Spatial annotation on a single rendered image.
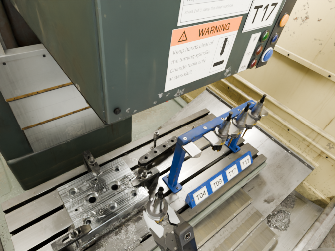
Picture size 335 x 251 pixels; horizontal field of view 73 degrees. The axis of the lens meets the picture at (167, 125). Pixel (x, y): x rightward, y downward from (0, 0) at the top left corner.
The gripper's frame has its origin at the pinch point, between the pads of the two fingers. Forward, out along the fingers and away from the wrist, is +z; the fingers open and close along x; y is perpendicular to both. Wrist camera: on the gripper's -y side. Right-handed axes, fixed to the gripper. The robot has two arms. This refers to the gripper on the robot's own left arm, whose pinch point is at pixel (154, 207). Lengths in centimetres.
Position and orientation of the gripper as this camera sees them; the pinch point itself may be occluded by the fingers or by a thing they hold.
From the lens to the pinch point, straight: 73.5
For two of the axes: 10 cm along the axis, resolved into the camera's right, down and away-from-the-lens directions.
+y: -1.3, 6.9, 7.1
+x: 7.8, -3.6, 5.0
